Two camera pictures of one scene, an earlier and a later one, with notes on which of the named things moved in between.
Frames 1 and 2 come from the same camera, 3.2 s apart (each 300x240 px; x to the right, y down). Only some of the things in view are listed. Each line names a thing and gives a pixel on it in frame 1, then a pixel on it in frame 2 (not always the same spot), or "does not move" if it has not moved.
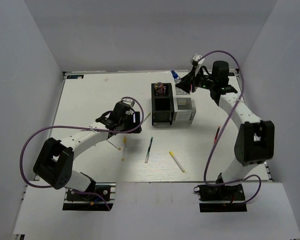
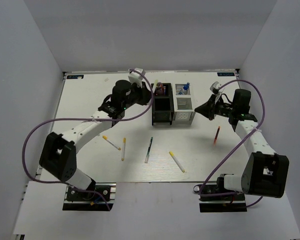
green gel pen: x=147 y=155 does not move
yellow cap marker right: x=171 y=153 does not move
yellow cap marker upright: x=124 y=142 does not move
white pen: x=146 y=117 -> x=154 y=86
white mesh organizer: x=184 y=107 does not move
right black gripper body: x=205 y=81 -> x=224 y=109
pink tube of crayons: x=159 y=88 does not move
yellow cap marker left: x=118 y=148 does not move
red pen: x=216 y=134 does not move
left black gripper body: x=123 y=121 -> x=137 y=95
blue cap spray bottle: x=177 y=79 -> x=184 y=91
